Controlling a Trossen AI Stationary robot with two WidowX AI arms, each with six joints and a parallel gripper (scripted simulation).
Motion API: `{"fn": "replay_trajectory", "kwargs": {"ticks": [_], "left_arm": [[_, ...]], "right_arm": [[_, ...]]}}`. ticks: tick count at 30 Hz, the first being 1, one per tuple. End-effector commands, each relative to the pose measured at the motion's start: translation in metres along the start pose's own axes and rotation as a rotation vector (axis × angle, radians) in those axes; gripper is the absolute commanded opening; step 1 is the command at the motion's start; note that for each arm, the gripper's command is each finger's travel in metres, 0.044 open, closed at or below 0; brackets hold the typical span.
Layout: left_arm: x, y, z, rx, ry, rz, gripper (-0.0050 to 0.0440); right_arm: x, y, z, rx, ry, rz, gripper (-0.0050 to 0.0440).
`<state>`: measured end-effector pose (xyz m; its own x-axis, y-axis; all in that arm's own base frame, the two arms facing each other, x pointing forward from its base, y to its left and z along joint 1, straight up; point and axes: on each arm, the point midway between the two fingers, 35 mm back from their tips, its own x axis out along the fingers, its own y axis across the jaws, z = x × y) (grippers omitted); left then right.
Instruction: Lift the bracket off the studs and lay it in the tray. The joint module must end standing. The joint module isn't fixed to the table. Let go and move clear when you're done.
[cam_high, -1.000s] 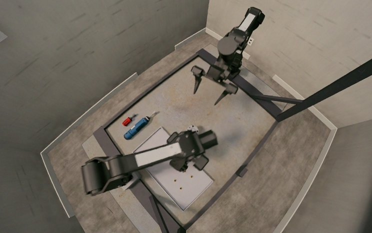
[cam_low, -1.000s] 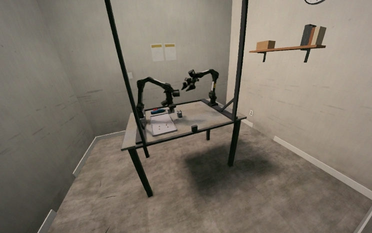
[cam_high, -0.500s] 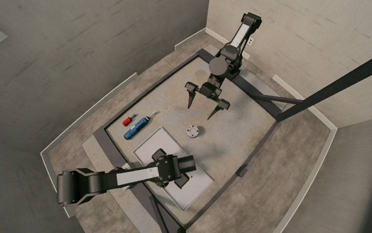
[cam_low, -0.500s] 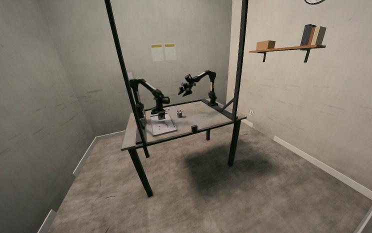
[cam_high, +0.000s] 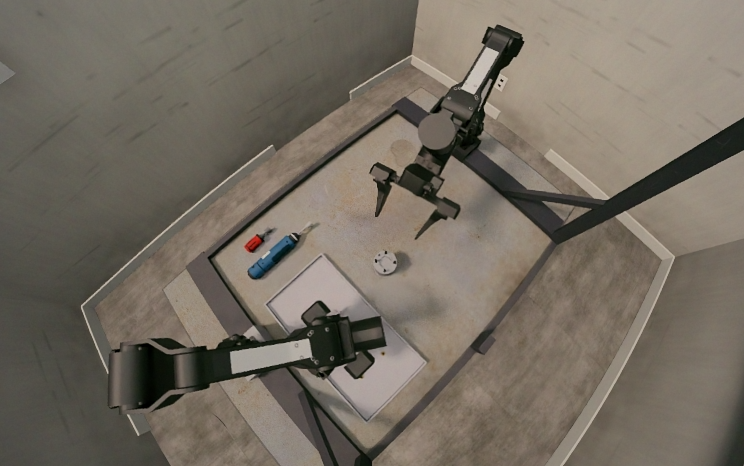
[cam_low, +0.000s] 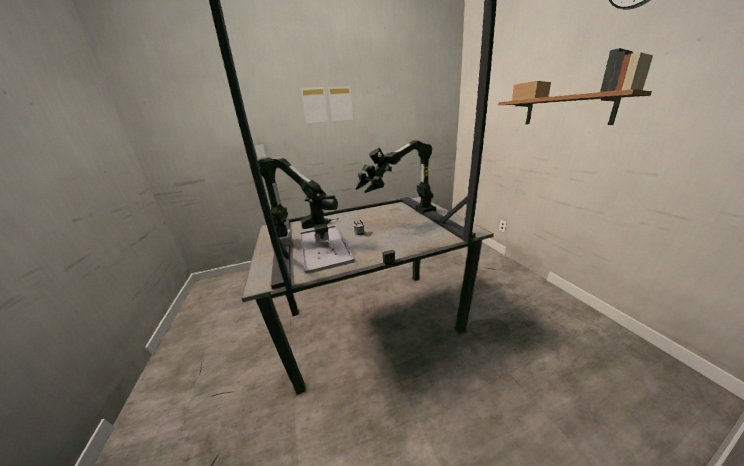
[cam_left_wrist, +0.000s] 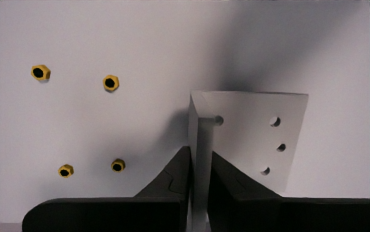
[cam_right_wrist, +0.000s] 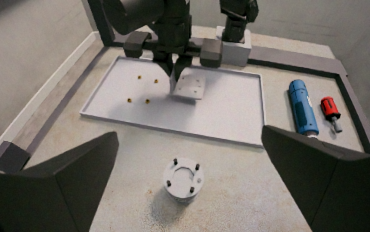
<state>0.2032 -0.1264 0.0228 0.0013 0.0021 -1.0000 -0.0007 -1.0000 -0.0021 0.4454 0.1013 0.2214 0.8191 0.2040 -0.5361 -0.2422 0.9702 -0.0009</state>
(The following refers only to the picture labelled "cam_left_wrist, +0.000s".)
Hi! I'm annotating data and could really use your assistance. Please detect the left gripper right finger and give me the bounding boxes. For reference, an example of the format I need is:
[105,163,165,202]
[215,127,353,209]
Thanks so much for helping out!
[207,151,370,232]

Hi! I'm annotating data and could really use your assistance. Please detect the brass hex nut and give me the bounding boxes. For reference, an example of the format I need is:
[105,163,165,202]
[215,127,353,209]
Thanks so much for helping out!
[31,65,50,80]
[111,159,125,173]
[58,164,74,178]
[102,75,120,91]

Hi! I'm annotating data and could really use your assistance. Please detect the white l-shaped bracket with holes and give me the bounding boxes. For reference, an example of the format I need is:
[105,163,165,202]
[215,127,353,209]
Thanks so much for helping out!
[188,90,309,232]

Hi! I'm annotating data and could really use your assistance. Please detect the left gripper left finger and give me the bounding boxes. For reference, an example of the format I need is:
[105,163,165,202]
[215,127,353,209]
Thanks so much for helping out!
[22,146,191,232]

